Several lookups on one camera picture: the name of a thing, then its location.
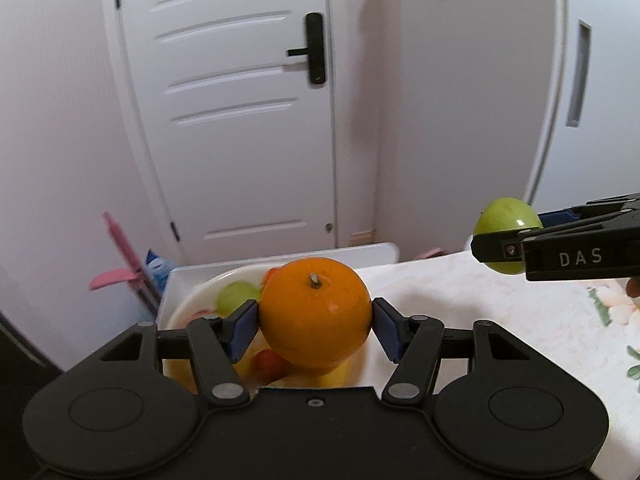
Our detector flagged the dark furniture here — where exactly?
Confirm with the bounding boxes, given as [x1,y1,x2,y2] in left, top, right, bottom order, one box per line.
[0,305,68,480]

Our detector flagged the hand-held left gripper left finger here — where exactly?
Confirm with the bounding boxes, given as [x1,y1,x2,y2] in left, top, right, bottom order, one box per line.
[97,299,261,407]

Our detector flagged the pink flat plastic piece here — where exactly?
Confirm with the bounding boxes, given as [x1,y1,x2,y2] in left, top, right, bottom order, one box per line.
[90,268,143,291]

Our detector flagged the green apple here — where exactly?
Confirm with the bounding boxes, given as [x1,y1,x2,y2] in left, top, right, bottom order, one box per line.
[216,281,263,313]
[472,197,544,276]

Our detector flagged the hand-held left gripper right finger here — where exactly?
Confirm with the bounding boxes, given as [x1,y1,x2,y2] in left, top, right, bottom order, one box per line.
[372,297,533,407]

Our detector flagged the white plastic tray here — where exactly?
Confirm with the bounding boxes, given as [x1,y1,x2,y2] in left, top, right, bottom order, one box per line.
[156,242,399,326]

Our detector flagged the grey cabinet handle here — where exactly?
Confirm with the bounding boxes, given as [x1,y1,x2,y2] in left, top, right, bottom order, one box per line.
[566,20,592,128]

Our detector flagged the blue plastic water bottle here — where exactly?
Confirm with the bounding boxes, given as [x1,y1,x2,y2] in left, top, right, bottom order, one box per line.
[145,249,176,301]

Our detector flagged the black door handle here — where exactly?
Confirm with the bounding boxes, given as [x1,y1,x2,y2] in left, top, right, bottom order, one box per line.
[286,12,326,86]

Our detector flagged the large orange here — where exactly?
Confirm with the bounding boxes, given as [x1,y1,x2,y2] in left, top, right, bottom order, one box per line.
[259,257,373,368]

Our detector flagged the white cabinet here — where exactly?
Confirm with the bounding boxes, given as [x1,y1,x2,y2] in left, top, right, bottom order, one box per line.
[522,0,640,216]

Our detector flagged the duck print plate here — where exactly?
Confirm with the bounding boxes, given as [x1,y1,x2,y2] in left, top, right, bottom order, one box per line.
[165,266,366,395]

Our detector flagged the red cherry tomato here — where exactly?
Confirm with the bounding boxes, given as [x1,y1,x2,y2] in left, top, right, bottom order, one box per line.
[250,349,288,386]

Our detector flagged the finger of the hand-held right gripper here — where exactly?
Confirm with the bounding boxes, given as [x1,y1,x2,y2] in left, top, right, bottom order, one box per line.
[470,230,526,265]
[537,192,640,231]

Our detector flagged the white door with black handle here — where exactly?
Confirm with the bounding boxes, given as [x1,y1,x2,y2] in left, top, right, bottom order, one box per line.
[101,0,343,266]

